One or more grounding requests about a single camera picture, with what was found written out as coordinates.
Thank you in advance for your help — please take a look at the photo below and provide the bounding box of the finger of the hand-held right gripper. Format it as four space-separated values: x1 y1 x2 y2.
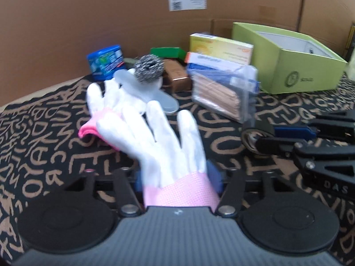
273 111 355 139
255 136 355 198

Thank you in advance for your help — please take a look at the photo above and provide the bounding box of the blue plastic tub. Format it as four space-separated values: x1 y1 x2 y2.
87 45 126 81

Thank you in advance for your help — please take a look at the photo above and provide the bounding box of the copper brown box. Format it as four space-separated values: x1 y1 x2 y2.
162 59 192 92

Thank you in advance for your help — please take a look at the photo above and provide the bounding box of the translucent plastic piece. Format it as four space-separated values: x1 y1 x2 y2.
113 69 180 115

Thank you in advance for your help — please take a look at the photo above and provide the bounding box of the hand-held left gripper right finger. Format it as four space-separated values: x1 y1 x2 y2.
207 160 292 218

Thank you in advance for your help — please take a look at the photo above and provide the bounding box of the steel wool scrubber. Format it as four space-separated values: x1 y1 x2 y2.
134 55 164 83

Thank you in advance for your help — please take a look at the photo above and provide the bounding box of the bag of wooden sticks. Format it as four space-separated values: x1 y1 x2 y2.
187 65 261 122

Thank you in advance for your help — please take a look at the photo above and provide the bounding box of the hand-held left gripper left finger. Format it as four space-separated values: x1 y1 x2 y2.
66 168 145 218

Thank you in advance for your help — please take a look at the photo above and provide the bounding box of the green cardboard box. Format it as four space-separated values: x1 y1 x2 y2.
231 22 348 95

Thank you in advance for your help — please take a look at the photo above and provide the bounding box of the white box orange end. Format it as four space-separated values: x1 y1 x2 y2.
184 51 245 70

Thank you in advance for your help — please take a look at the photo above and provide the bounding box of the white glove pink cuff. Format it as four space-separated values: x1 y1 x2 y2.
78 80 147 151
96 100 219 208

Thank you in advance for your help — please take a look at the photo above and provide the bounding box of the black lettered tablecloth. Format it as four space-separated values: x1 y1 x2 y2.
0 72 355 266

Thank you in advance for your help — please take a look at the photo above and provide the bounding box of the yellow white medicine box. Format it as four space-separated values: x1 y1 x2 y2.
189 33 254 65

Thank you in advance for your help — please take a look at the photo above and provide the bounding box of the black tape roll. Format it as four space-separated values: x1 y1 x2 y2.
241 128 268 154

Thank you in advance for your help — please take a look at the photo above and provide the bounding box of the blue white box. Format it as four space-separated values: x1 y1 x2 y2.
186 62 250 81

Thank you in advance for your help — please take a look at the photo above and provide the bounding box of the white shipping label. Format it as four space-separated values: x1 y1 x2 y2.
168 0 208 12

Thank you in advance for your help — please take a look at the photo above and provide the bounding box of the large brown cardboard box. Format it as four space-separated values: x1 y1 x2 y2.
0 0 355 111

